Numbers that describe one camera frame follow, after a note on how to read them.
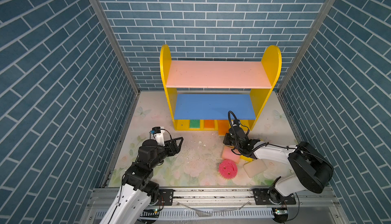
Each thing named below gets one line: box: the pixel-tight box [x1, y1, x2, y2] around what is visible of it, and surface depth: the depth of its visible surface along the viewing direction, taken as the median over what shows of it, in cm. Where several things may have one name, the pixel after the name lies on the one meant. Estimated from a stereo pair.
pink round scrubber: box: [217, 158, 238, 180], surface depth 81 cm
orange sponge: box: [203, 119, 215, 129], surface depth 102 cm
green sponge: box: [189, 119, 201, 129], surface depth 101 cm
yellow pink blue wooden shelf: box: [159, 44, 283, 136], surface depth 80 cm
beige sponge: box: [243, 158, 268, 179], surface depth 84 cm
